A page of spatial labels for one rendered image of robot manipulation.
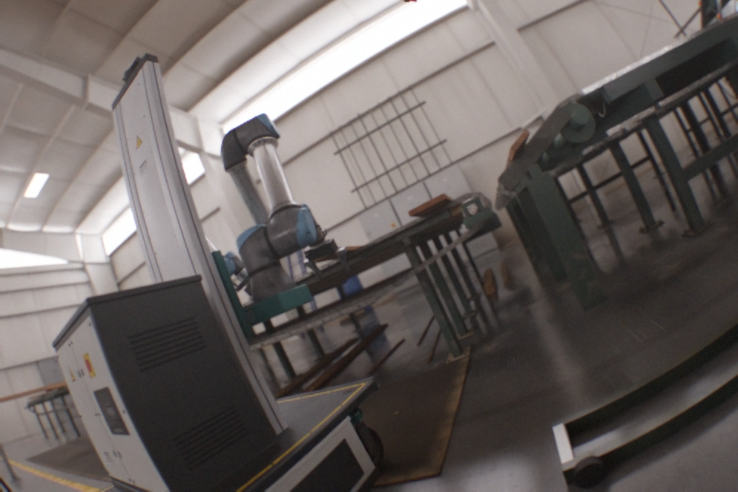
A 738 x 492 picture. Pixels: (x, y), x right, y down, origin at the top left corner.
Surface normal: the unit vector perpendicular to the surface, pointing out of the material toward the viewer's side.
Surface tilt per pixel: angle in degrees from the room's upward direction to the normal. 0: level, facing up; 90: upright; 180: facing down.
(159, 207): 90
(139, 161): 90
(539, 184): 90
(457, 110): 89
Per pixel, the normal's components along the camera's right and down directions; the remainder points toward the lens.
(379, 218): -0.33, -0.01
